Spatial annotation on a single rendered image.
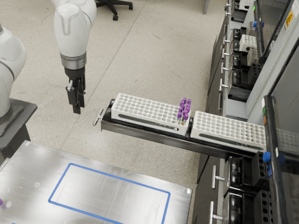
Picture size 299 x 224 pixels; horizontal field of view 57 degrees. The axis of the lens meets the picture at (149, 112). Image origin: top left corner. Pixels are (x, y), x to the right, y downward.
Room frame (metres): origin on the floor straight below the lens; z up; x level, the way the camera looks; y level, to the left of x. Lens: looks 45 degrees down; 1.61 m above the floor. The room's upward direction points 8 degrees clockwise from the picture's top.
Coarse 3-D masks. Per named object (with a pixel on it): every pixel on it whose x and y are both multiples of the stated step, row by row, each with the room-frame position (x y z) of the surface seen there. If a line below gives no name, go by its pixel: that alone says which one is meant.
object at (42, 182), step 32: (32, 160) 0.49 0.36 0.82; (64, 160) 0.51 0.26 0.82; (96, 160) 0.53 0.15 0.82; (0, 192) 0.37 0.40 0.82; (32, 192) 0.38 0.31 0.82; (64, 192) 0.40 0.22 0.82; (96, 192) 0.41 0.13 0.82; (128, 192) 0.43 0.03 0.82; (160, 192) 0.44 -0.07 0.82; (192, 192) 0.46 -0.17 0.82
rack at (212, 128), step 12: (204, 120) 0.75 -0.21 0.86; (216, 120) 0.75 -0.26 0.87; (228, 120) 0.77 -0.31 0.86; (192, 132) 0.70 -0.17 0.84; (204, 132) 0.69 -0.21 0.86; (216, 132) 0.70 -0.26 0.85; (228, 132) 0.70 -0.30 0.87; (240, 132) 0.71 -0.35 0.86; (252, 132) 0.72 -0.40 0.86; (264, 132) 0.73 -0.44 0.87; (228, 144) 0.68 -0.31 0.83; (240, 144) 0.70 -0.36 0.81; (252, 144) 0.67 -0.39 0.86; (264, 144) 0.67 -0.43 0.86
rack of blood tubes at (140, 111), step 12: (120, 96) 0.81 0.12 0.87; (132, 96) 0.82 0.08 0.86; (120, 108) 0.75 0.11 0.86; (132, 108) 0.76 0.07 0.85; (144, 108) 0.76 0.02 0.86; (156, 108) 0.77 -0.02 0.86; (168, 108) 0.78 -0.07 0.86; (132, 120) 0.73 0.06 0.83; (144, 120) 0.75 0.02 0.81; (156, 120) 0.71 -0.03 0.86; (168, 120) 0.73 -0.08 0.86; (180, 120) 0.74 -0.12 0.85; (180, 132) 0.70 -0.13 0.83
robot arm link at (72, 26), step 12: (60, 12) 0.78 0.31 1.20; (72, 12) 0.78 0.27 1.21; (84, 12) 0.88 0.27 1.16; (60, 24) 0.76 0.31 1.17; (72, 24) 0.76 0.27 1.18; (84, 24) 0.79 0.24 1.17; (60, 36) 0.76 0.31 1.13; (72, 36) 0.76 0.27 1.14; (84, 36) 0.78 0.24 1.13; (60, 48) 0.76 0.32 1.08; (72, 48) 0.75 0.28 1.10; (84, 48) 0.79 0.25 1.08
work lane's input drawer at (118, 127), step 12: (108, 108) 0.78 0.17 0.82; (96, 120) 0.77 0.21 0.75; (108, 120) 0.73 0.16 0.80; (120, 120) 0.73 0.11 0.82; (192, 120) 0.80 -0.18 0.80; (120, 132) 0.71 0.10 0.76; (132, 132) 0.71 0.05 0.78; (144, 132) 0.70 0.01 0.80; (156, 132) 0.70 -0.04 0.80; (168, 132) 0.70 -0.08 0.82; (168, 144) 0.69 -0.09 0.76; (180, 144) 0.68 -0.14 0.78; (192, 144) 0.68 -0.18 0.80; (204, 144) 0.68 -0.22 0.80; (216, 144) 0.68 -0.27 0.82; (216, 156) 0.66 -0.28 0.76; (228, 156) 0.66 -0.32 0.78; (240, 156) 0.65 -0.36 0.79; (252, 156) 0.65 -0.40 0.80
